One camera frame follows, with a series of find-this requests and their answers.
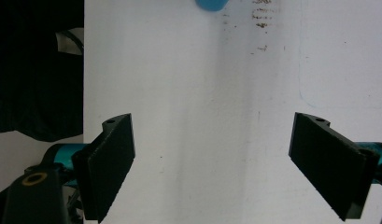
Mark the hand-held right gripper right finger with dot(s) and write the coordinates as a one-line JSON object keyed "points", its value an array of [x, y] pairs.
{"points": [[330, 158]]}

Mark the dark cloth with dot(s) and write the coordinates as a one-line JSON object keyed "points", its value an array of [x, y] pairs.
{"points": [[33, 84]]}

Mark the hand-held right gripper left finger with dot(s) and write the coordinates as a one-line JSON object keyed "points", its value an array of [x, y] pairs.
{"points": [[106, 165]]}

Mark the blue round object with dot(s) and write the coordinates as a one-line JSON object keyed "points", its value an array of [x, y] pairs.
{"points": [[211, 4]]}

